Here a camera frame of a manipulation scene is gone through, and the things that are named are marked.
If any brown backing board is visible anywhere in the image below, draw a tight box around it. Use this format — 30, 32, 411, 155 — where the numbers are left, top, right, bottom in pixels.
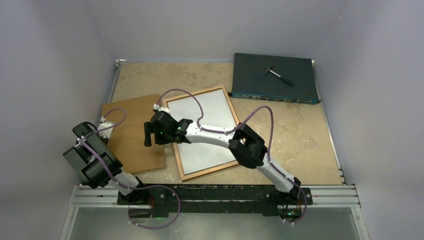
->
101, 94, 166, 174

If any glossy photo print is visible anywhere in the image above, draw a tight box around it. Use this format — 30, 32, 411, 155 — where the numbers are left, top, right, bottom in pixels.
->
167, 89, 238, 176

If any orange wooden picture frame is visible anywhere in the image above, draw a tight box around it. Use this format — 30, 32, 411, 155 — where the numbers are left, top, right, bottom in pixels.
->
162, 85, 241, 182

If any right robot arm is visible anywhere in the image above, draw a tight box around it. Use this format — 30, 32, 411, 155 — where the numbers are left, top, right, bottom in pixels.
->
143, 110, 305, 204

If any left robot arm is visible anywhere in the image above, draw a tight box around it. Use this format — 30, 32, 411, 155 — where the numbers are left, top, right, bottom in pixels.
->
62, 122, 149, 205

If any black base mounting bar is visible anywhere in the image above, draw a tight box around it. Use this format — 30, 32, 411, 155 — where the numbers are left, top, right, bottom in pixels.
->
117, 184, 313, 218

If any small black hammer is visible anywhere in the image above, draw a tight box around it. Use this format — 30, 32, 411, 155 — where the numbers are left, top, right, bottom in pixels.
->
264, 66, 295, 86

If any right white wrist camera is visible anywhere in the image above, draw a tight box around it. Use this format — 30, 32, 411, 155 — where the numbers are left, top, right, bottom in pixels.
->
153, 103, 171, 115

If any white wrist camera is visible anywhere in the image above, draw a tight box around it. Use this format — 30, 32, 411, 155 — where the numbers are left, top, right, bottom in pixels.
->
153, 103, 171, 115
97, 117, 114, 140

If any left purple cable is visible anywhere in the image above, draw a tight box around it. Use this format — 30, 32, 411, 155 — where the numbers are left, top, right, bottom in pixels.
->
77, 107, 182, 231

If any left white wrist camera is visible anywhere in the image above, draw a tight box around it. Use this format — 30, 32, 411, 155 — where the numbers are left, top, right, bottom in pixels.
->
97, 117, 114, 140

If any aluminium rail frame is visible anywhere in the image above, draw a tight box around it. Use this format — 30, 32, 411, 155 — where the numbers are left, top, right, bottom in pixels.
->
59, 59, 370, 240

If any dark network switch box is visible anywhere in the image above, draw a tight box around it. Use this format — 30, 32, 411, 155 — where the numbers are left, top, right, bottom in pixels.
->
229, 53, 322, 105

